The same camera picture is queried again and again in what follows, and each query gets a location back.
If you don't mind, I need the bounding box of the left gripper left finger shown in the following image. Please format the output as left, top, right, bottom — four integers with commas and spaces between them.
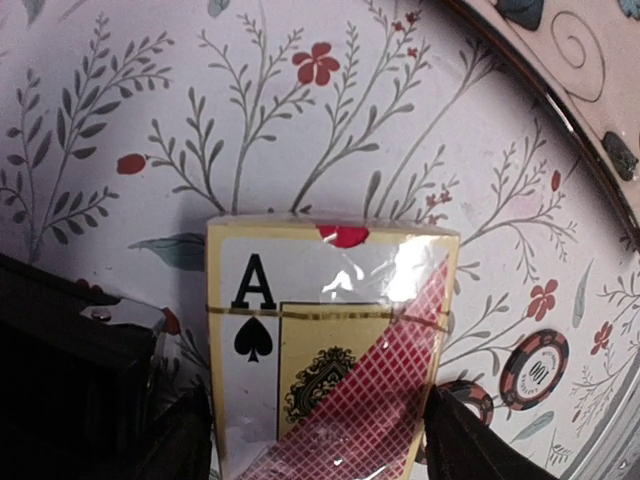
139, 387, 213, 480

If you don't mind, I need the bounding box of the black 100 chip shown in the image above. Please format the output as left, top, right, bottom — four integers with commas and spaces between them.
439, 380, 494, 426
499, 329, 570, 411

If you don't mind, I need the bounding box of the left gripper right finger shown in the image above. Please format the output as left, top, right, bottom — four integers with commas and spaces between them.
424, 387, 545, 480

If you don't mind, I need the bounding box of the red playing card deck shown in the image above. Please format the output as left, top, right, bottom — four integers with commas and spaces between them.
206, 215, 460, 479

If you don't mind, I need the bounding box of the black poker case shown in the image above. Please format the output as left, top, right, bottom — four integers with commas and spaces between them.
1, 256, 189, 479

